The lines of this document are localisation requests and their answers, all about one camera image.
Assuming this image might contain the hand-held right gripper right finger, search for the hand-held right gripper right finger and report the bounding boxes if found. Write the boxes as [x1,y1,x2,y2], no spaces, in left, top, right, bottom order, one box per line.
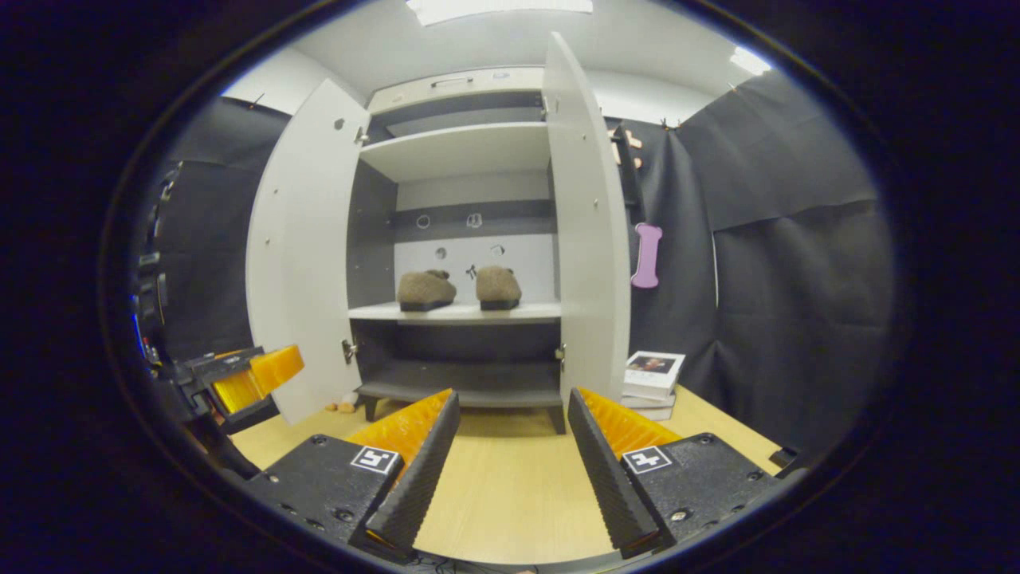
[567,387,786,559]

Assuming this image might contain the white grey shoe cabinet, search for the white grey shoe cabinet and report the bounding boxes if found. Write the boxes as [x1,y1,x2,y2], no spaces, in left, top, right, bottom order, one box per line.
[245,32,642,435]

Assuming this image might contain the small ceiling light panel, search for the small ceiling light panel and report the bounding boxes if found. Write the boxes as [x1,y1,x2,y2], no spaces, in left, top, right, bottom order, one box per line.
[729,46,772,77]

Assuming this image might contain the black backdrop cloth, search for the black backdrop cloth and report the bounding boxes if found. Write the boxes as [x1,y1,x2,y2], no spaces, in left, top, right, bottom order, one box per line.
[131,68,893,463]

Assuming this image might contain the tangled black cables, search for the tangled black cables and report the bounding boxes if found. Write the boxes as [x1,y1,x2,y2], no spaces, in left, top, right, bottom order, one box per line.
[406,552,479,570]

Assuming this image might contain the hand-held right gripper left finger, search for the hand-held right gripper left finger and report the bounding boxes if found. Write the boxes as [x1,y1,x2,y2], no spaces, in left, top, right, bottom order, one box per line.
[243,388,461,559]

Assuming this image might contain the white shoe cabinet door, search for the white shoe cabinet door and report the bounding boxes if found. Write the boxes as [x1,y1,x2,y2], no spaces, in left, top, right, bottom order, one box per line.
[542,32,642,407]
[245,77,371,425]

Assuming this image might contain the white photo cover book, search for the white photo cover book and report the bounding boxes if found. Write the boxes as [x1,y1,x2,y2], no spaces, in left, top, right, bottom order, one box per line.
[624,351,686,393]

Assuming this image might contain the brown fuzzy shoe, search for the brown fuzzy shoe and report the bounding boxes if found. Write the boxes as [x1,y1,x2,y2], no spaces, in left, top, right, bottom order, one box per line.
[397,269,457,313]
[476,265,523,311]

